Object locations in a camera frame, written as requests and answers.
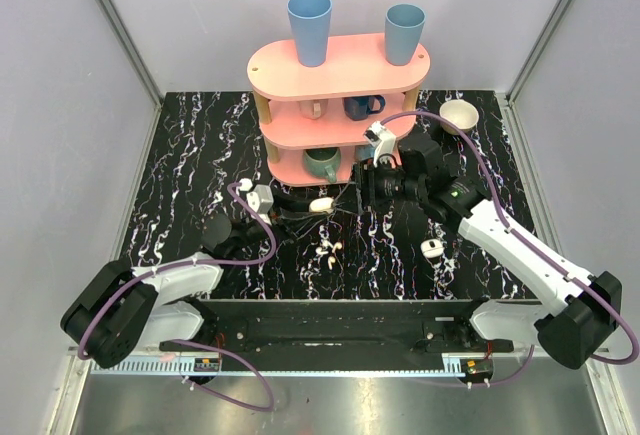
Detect light blue butterfly mug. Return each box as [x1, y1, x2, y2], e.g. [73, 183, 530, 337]
[354, 145, 376, 166]

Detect white earbud charging case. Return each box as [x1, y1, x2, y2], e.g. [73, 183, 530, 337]
[420, 239, 444, 259]

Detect green ceramic mug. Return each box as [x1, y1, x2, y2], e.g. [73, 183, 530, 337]
[303, 147, 341, 184]

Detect blue plastic cup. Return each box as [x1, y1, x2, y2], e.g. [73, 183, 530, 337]
[384, 4, 426, 66]
[287, 0, 332, 67]

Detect pink three-tier wooden shelf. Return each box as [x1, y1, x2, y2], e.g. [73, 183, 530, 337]
[247, 33, 431, 187]

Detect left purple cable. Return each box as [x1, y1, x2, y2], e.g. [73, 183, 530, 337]
[75, 182, 279, 412]

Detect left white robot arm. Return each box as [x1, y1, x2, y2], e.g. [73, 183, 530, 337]
[60, 180, 336, 368]

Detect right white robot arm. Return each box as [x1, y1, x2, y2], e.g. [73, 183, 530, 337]
[351, 131, 622, 369]

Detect beige mug on shelf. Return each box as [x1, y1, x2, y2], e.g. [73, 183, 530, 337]
[298, 99, 328, 120]

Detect right blue plastic cup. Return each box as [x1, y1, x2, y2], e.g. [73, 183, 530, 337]
[384, 4, 426, 66]

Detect purple cable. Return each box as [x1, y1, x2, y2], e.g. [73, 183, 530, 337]
[382, 110, 640, 365]
[75, 182, 279, 412]

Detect dark blue faceted mug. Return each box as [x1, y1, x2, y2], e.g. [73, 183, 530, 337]
[343, 95, 386, 121]

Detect left blue plastic cup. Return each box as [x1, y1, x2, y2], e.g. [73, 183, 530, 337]
[287, 0, 332, 67]

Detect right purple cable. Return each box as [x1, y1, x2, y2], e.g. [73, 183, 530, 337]
[382, 110, 640, 365]

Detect cream ceramic bowl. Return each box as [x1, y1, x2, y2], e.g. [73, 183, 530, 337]
[439, 99, 480, 133]

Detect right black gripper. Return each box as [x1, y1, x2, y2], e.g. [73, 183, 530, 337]
[331, 155, 426, 216]

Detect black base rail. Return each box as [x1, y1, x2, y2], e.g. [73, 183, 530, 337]
[161, 300, 529, 354]

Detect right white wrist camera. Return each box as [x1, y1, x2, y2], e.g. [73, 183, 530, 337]
[364, 121, 396, 167]

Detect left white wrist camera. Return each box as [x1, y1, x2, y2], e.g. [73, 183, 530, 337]
[240, 178, 274, 225]

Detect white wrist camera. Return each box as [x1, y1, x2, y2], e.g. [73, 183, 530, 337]
[240, 178, 274, 225]
[364, 121, 396, 167]

